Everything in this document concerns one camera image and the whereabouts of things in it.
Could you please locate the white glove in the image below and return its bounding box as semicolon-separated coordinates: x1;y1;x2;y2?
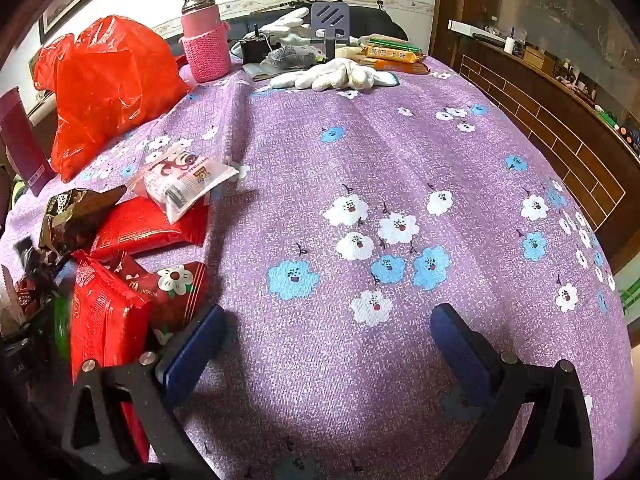
260;7;313;48
270;57;383;93

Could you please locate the grey slotted spatula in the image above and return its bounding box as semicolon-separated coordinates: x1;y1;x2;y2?
310;1;351;61

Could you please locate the purple floral tablecloth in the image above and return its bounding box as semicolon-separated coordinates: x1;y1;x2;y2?
0;52;633;480

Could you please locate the small red flower snack packet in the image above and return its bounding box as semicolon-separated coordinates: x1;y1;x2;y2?
107;252;208;346

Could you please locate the pink and white snack packet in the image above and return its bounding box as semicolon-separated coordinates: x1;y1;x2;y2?
127;147;241;225

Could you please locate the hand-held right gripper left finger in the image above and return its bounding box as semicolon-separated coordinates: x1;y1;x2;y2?
60;304;226;480

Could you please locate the clear plastic bag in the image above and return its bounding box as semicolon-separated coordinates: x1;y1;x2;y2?
275;45;321;68

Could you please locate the purple thermos bottle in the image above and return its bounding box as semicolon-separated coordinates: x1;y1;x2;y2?
0;86;57;197

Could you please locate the pink bottle with knitted sleeve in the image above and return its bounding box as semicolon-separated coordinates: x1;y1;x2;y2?
179;0;233;83

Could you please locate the wooden tiled counter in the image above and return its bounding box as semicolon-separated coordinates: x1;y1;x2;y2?
452;35;640;261

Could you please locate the paper booklet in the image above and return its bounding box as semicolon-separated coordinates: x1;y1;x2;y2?
242;62;281;81

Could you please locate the black power adapter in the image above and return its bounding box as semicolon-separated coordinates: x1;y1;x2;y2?
241;25;273;63

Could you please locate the red plastic snack packet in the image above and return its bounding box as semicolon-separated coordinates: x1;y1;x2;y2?
70;250;153;463
90;195;211;261

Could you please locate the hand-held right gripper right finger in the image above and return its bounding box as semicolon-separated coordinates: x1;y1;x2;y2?
430;302;596;480

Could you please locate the brown snack packet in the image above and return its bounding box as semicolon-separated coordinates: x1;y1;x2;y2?
39;185;128;256

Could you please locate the green biscuit packet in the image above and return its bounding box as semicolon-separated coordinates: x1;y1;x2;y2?
360;33;416;51

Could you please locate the red plastic bag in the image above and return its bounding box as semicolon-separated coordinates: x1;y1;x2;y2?
32;15;193;183

